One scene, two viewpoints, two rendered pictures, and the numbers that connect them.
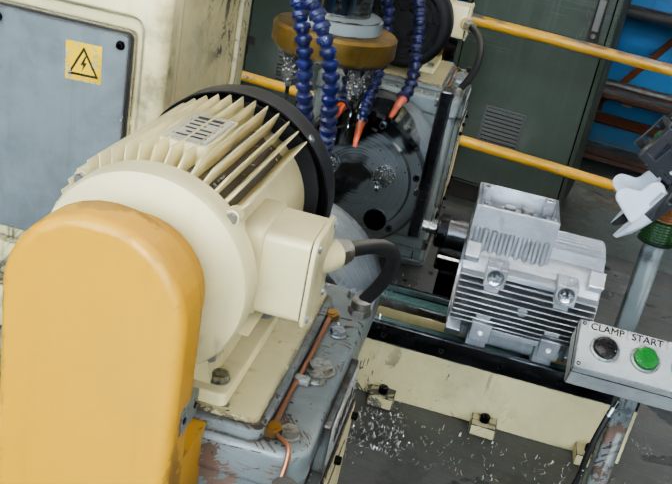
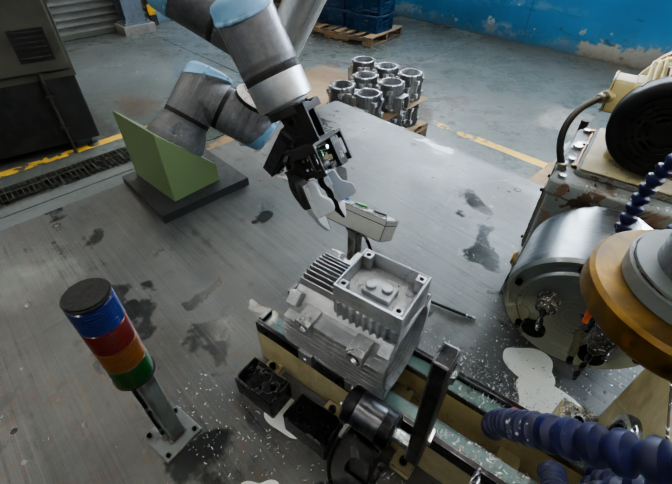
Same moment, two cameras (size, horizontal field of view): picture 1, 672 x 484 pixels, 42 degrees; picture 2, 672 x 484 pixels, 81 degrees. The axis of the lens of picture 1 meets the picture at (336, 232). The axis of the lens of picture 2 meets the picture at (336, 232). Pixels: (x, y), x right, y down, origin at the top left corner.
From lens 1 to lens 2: 163 cm
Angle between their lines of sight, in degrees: 111
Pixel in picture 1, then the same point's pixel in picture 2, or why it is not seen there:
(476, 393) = not seen: hidden behind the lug
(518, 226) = (394, 268)
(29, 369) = not seen: outside the picture
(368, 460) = (464, 341)
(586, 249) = (332, 263)
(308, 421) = (580, 134)
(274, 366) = (599, 140)
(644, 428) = (252, 337)
